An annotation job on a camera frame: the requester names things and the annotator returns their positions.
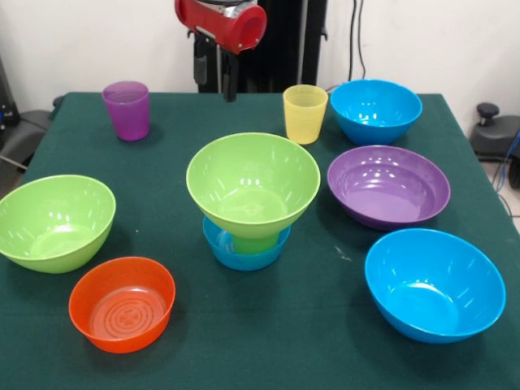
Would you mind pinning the purple plastic bowl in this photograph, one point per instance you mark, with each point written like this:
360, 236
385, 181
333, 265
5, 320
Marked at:
386, 195

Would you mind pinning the yellow plastic cup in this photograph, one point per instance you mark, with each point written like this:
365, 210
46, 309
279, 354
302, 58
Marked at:
302, 122

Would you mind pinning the dark green tablecloth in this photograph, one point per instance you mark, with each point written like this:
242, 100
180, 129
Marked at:
284, 357

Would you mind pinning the grey wheeled base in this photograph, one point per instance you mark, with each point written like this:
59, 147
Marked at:
24, 138

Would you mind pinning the purple plastic cup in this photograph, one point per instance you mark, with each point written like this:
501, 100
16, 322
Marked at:
130, 118

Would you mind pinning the small blue plastic bowl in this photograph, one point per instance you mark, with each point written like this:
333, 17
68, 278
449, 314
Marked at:
243, 262

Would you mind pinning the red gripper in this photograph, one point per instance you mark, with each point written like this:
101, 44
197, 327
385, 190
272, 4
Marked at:
215, 26

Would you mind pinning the green plastic bowl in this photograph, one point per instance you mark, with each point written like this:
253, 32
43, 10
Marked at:
53, 239
227, 183

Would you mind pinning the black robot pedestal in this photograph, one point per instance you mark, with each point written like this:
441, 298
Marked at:
284, 61

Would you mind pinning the small orange plastic bowl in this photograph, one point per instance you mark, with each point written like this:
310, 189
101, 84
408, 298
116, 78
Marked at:
122, 333

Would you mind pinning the grey base with black knob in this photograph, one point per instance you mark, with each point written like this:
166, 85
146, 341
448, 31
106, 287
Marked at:
499, 138

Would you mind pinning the black equipment casing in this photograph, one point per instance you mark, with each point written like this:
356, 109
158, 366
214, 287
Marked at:
6, 113

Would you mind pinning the green plastic cup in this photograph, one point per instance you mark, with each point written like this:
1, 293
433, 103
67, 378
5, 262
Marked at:
252, 245

